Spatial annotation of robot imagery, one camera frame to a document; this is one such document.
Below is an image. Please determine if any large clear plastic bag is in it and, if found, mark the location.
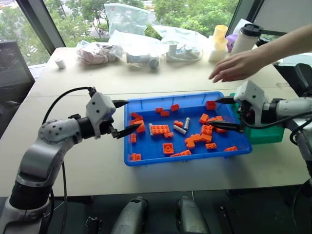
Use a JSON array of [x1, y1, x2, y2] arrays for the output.
[[104, 2, 211, 63]]

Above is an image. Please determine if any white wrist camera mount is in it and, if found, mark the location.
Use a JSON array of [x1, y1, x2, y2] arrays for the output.
[[85, 92, 117, 140], [233, 80, 269, 127]]

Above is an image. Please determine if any plastic bag with pink contents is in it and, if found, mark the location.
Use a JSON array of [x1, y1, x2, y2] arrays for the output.
[[76, 40, 124, 66]]

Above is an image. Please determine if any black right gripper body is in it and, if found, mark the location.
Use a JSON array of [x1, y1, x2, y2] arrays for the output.
[[237, 100, 256, 127]]

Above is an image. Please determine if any cream plastic cup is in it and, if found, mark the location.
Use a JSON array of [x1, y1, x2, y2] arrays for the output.
[[208, 24, 229, 62]]

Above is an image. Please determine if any dark rounded grey shape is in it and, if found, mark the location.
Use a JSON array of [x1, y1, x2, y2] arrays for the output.
[[175, 195, 211, 234], [110, 195, 150, 234]]

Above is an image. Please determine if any small white cylinder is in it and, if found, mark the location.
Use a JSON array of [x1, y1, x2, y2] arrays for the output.
[[54, 58, 67, 70]]

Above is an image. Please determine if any person's bare hand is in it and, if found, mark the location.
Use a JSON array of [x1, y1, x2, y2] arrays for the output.
[[208, 52, 262, 84]]

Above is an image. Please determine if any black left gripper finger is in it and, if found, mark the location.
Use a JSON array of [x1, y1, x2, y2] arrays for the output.
[[111, 99, 129, 109], [116, 123, 142, 140]]

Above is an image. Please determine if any black chair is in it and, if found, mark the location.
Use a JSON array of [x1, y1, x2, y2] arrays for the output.
[[273, 62, 312, 98]]

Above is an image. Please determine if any small black round object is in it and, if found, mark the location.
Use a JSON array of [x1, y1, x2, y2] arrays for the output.
[[255, 36, 272, 47]]

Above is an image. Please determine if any green plastic box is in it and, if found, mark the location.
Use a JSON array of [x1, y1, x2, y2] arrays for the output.
[[230, 92, 286, 145]]

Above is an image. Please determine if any orange 2x4 plastic toy brick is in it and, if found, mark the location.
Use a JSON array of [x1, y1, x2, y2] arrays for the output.
[[150, 124, 170, 135]]

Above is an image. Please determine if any blue plastic tray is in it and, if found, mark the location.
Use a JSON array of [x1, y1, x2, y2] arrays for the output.
[[123, 91, 253, 167]]

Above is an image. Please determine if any orange Lego wedge plate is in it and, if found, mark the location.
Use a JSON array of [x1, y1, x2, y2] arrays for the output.
[[170, 149, 193, 157]]

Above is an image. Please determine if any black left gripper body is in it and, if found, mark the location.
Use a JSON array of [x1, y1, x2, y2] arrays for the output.
[[99, 117, 120, 139]]

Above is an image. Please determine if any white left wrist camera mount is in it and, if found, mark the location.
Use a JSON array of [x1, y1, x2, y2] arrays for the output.
[[85, 92, 117, 140]]

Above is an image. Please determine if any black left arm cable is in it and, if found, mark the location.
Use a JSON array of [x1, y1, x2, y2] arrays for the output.
[[42, 86, 98, 125]]

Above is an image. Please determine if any purple object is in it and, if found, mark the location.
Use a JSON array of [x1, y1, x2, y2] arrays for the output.
[[225, 33, 238, 53]]

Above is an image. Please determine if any white tumbler with black lid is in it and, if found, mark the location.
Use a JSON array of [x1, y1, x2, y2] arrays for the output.
[[230, 23, 263, 56]]

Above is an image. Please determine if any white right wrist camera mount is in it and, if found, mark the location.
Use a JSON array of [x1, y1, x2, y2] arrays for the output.
[[233, 80, 269, 127]]

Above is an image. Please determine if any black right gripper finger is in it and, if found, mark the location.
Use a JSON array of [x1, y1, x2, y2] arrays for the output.
[[214, 96, 236, 106], [207, 121, 245, 134]]

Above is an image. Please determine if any orange square Lego brick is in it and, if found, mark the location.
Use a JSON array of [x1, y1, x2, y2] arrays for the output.
[[162, 143, 175, 156]]

